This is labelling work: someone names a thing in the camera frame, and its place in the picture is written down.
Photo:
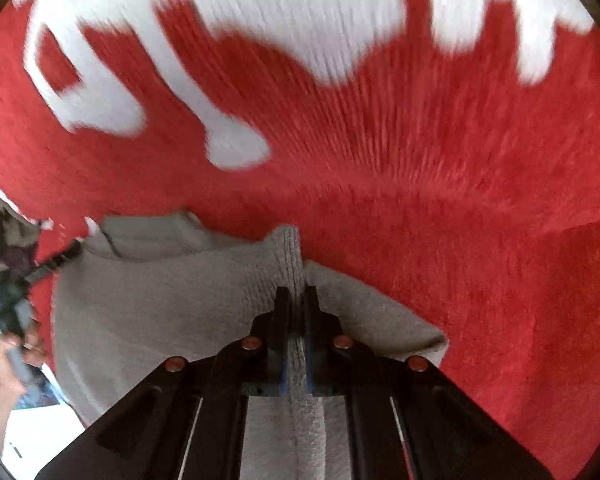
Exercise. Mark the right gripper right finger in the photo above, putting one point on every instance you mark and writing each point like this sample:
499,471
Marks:
406,419

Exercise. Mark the pile of unfolded clothes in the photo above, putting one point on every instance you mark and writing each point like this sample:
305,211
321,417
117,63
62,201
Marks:
18,240

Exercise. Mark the person's left hand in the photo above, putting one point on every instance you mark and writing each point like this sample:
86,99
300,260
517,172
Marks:
10,386

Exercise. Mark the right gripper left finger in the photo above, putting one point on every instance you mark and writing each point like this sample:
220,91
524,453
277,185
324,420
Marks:
185,420

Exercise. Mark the grey knit sweater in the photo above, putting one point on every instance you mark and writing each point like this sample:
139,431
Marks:
144,289

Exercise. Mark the red printed bedspread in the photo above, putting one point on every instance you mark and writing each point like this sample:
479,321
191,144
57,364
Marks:
444,152

